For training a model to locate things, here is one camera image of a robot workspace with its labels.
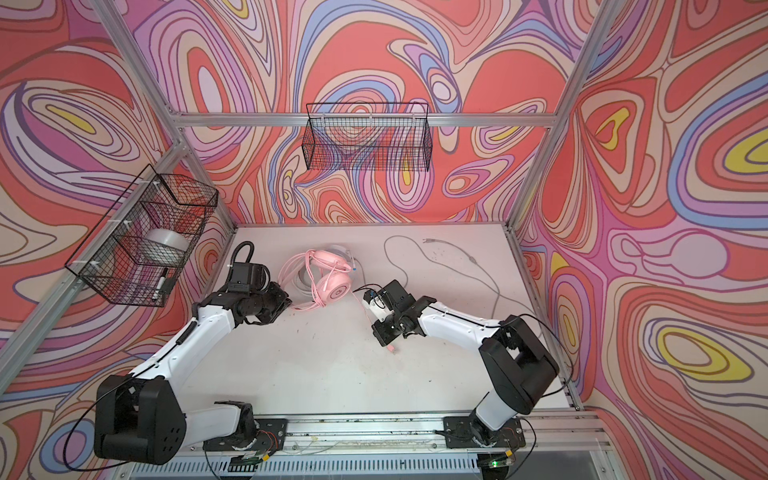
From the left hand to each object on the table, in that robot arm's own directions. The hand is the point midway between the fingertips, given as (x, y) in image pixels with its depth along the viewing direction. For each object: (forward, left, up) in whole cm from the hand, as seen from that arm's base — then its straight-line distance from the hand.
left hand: (297, 295), depth 86 cm
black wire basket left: (0, +33, +21) cm, 39 cm away
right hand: (-9, -25, -8) cm, 28 cm away
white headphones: (+2, -11, +10) cm, 15 cm away
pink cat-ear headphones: (-5, -9, +6) cm, 12 cm away
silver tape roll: (+1, +26, +21) cm, 34 cm away
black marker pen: (-3, +30, +13) cm, 33 cm away
